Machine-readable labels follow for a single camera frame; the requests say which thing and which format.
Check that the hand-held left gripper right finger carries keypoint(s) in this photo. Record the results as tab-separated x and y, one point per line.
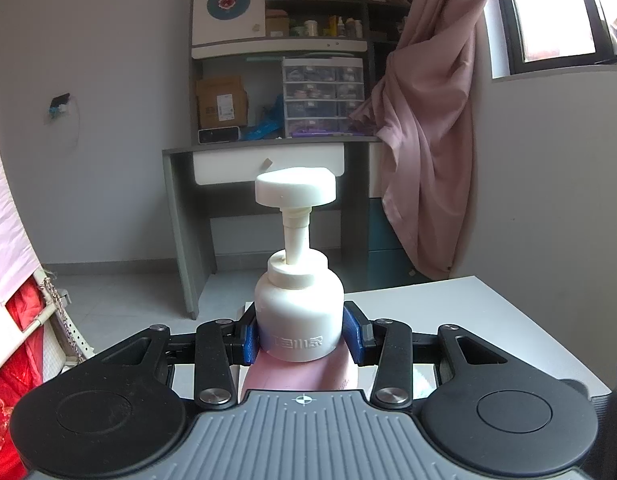
353	335

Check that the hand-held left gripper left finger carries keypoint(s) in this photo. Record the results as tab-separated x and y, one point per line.
251	340

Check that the pink pump bottle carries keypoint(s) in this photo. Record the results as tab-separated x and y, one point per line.
298	320

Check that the teal cabinet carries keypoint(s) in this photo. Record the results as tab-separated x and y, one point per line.
383	250

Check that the grey desk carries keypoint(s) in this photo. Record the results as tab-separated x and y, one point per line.
181	220

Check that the white desk drawer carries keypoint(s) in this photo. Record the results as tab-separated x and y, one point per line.
228	165

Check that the pink curtain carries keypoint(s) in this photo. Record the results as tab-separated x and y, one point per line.
428	160

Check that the blue plastic bag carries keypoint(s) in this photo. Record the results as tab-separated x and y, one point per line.
266	125

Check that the clear plastic drawer organizer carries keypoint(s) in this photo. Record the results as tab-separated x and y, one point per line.
308	110

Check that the cardboard box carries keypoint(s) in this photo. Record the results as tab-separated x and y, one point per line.
213	105

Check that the grey shelf unit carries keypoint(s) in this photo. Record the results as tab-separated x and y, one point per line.
367	85

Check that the red embroidered cloth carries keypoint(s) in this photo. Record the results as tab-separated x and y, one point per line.
8	410

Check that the row of small jars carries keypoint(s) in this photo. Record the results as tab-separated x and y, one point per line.
311	27

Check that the dark framed window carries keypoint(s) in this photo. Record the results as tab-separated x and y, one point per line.
553	10

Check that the white bed frame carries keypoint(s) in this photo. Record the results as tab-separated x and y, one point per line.
63	330

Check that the black wall plug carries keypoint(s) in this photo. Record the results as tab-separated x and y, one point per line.
59	104

